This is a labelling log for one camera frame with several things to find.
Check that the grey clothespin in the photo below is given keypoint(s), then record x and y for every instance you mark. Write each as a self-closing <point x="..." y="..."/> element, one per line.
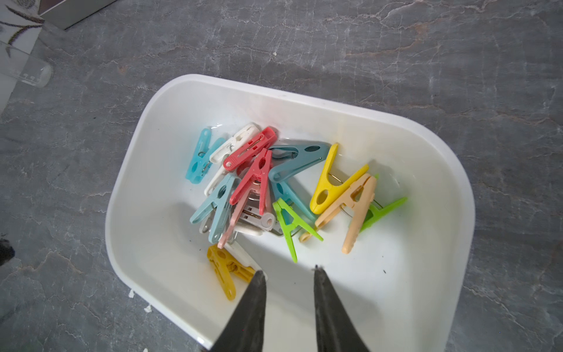
<point x="251" y="214"/>

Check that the red clothespin pile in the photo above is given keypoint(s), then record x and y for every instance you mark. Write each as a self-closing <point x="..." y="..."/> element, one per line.
<point x="250" y="149"/>

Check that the metal tray with tools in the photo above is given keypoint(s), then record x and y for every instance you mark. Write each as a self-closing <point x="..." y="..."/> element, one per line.
<point x="65" y="13"/>

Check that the green clothespin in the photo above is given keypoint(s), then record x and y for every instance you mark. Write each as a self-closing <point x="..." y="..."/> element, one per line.
<point x="375" y="214"/>
<point x="289" y="220"/>

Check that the muted teal clothespin bottom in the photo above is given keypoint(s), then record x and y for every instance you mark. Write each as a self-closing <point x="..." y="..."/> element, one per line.
<point x="218" y="201"/>

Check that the white clothespin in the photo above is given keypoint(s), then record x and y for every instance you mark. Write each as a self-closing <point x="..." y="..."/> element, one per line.
<point x="242" y="256"/>
<point x="225" y="149"/>

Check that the tan clothespin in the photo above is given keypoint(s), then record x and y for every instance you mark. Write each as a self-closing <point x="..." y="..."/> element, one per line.
<point x="357" y="197"/>

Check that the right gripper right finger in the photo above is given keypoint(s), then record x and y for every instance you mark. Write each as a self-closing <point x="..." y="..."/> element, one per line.
<point x="334" y="328"/>

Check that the dark teal clothespin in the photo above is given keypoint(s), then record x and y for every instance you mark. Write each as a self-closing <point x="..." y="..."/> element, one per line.
<point x="296" y="158"/>

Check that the yellow clothespin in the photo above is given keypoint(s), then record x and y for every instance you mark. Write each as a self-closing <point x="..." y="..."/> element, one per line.
<point x="224" y="265"/>
<point x="326" y="193"/>

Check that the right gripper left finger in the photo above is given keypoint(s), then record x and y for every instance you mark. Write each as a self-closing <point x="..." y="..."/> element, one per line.
<point x="245" y="329"/>

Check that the pink clothespin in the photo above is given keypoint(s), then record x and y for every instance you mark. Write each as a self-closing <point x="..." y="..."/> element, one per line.
<point x="238" y="210"/>

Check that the clear glass cup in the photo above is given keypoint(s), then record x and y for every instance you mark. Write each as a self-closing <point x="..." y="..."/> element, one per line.
<point x="23" y="67"/>

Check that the white storage box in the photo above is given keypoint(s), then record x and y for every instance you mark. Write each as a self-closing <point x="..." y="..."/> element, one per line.
<point x="401" y="282"/>

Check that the white clothespin bottom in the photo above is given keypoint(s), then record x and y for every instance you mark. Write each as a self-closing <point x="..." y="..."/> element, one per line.
<point x="242" y="256"/>

